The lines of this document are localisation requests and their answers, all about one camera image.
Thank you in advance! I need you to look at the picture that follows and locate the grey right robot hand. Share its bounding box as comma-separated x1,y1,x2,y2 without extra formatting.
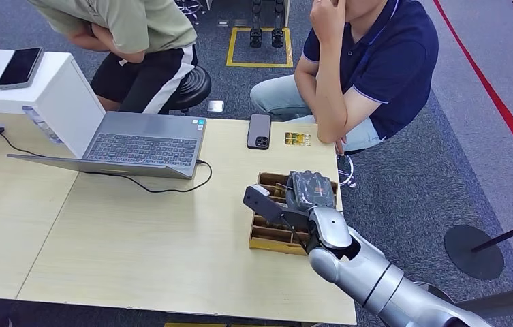
285,170,336,213

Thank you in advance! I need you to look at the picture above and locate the person's left hand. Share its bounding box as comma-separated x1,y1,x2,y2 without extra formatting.
309,0,347,46

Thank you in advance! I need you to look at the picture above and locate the yellow hotel card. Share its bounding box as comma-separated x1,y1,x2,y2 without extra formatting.
284,131,311,148

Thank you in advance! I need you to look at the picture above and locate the wooden card organiser box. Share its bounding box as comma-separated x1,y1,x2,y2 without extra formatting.
249,171,339,257

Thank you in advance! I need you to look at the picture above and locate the person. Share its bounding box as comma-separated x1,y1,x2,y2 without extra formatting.
27,0,198,115
250,0,440,157

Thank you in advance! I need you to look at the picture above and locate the black robot leg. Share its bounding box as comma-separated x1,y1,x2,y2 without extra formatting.
271,0,285,49
249,0,262,49

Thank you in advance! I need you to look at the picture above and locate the chrome stool base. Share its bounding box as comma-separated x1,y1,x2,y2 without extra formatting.
175,0,206,23

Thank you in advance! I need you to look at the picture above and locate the black round stool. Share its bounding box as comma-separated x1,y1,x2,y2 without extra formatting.
162,65,213,116

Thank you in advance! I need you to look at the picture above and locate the red floor tape line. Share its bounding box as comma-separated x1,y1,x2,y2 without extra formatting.
432,0,513,184

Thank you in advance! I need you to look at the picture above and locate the grey open laptop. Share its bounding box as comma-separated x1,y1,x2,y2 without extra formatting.
7,111,207,181

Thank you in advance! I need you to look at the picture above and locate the black stanchion pole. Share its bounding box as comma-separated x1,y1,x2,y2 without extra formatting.
471,214,513,253
456,283,513,319

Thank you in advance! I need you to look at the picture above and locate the white cabinet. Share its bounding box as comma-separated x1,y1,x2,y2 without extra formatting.
0,48,106,159

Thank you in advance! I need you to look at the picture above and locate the black smartphone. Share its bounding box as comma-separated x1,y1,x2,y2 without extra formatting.
0,46,45,90

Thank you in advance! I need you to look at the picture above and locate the chrome stool foot ring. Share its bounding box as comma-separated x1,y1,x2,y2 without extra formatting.
336,153,357,189

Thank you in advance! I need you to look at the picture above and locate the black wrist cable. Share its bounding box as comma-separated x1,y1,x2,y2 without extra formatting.
281,216,310,252

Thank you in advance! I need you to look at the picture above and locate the dark smartphone with camera lenses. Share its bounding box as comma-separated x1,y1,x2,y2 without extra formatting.
246,113,272,151

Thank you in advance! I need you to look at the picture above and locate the black laptop power cable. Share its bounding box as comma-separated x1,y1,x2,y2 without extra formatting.
82,159,213,194

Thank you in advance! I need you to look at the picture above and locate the black cable with plug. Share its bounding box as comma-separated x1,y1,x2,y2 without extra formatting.
0,127,50,159

